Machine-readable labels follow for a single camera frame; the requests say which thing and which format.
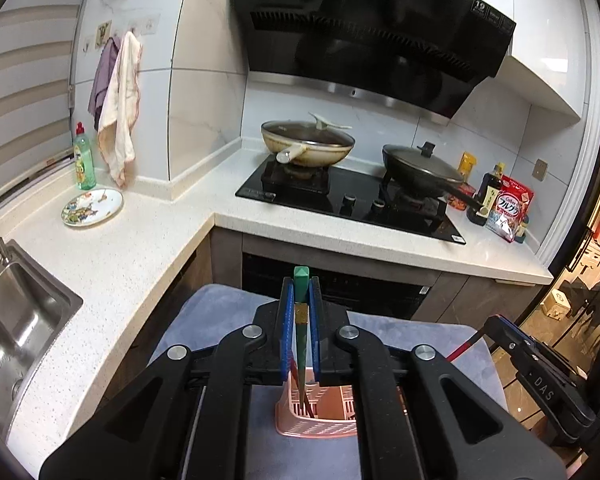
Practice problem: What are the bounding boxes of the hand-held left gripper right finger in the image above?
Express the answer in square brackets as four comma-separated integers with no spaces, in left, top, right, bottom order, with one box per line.
[308,276,566,480]

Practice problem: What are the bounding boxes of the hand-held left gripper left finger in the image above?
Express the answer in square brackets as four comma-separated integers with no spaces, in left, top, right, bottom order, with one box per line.
[39,278,297,480]

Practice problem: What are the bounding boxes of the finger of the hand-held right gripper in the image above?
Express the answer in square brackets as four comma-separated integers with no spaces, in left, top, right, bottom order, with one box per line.
[482,314,596,428]

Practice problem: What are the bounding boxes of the green chopstick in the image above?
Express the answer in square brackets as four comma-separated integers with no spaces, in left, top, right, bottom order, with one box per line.
[292,265,311,392]

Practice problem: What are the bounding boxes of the pink perforated utensil basket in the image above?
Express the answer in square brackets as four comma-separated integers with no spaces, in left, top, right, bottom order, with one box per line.
[275,371,407,439]

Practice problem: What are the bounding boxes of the white cardboard box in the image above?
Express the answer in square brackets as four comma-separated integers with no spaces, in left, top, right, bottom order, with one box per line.
[542,287,574,319]

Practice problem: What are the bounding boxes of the blue plush blanket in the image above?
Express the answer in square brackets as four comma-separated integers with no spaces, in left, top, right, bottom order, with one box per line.
[147,283,511,480]

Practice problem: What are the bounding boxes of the black metal chair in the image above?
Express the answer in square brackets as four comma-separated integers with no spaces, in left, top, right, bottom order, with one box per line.
[560,275,600,346]

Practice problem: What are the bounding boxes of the black glass gas stove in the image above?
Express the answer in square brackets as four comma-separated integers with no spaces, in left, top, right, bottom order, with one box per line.
[235,154,467,246]

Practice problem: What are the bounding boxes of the red cereal bag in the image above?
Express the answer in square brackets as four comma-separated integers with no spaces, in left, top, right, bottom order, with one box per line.
[483,174,535,244]

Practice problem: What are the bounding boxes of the dark sauce bottle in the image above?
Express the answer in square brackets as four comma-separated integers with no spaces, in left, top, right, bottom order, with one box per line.
[467,162,506,226]

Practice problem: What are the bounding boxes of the red instant noodle bowl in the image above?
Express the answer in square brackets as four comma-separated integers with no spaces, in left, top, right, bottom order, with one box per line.
[447,185,481,211]

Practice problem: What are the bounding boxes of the beige wok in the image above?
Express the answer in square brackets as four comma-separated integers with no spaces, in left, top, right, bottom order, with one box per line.
[261,125,356,169]

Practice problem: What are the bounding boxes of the black wok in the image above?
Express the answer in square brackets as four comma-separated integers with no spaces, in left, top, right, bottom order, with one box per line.
[382,160,487,214]

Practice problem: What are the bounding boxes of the yellow packet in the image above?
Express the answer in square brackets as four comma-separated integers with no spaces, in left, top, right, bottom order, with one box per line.
[457,151,479,181]

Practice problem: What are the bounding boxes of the patterned white plate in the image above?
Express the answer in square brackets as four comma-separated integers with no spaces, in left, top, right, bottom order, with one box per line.
[61,187,125,228]

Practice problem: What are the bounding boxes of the green dish soap bottle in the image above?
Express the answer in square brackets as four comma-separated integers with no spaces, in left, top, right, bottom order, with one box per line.
[73,121,97,191]

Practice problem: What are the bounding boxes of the stainless steel sink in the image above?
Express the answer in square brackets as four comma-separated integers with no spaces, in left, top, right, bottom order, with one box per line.
[0,238,84,442]

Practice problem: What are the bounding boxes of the white hanging cloth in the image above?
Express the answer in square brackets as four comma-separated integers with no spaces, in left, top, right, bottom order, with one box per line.
[97,30,144,190]

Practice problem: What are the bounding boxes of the black range hood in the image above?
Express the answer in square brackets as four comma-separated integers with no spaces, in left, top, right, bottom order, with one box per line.
[228,0,517,121]

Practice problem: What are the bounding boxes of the purple hanging cloth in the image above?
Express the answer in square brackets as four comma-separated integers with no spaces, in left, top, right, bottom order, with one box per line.
[88,36,122,132]

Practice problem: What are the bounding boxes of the striped window blinds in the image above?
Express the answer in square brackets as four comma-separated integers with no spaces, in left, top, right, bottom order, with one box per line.
[0,0,104,202]

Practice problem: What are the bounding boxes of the white wall cabinet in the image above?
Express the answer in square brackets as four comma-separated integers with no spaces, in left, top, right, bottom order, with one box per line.
[502,0,597,122]

